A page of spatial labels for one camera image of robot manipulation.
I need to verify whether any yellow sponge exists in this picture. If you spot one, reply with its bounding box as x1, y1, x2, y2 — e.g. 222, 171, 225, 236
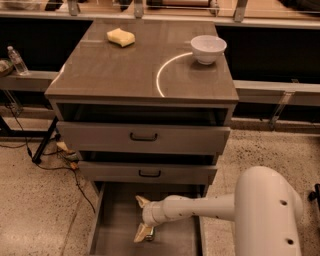
107, 28, 135, 47

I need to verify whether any grey drawer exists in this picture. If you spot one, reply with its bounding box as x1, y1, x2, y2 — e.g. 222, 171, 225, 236
87, 182, 203, 256
79, 161, 216, 185
57, 121, 231, 155

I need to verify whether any clear plastic water bottle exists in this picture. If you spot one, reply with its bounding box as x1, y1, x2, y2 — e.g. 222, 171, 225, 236
7, 46, 29, 75

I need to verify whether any grey top drawer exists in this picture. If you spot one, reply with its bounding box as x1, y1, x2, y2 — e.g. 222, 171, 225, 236
57, 121, 231, 155

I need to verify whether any green soda can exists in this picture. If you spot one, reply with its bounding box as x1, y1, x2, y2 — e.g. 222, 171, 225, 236
145, 227, 155, 242

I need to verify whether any grey drawer cabinet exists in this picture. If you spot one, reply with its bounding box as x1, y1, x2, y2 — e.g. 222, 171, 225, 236
44, 18, 240, 201

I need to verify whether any grey bottom drawer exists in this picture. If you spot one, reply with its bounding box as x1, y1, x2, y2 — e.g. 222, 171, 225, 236
87, 182, 203, 256

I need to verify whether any grey middle drawer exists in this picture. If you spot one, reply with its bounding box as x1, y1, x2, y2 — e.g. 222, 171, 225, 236
79, 161, 216, 185

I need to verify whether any white bowl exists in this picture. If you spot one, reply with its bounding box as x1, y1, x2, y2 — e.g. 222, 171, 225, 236
190, 35, 227, 65

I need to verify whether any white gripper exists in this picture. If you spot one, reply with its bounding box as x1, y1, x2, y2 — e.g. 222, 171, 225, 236
134, 195, 182, 243

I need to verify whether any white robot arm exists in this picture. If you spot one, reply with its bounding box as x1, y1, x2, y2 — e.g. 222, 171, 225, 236
134, 166, 303, 256

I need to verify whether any black table leg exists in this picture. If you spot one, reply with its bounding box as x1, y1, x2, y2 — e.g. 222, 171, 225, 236
32, 117, 58, 164

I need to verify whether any dish on side shelf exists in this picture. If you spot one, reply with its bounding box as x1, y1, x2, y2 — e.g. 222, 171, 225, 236
0, 59, 13, 77

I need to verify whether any black chair caster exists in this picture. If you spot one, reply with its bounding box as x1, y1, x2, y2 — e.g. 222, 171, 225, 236
308, 183, 320, 210

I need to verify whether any black floor cable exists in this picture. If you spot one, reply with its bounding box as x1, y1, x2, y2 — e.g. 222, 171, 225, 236
0, 103, 97, 214

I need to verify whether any grey side shelf rail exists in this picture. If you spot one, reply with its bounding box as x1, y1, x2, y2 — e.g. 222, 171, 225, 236
0, 71, 58, 92

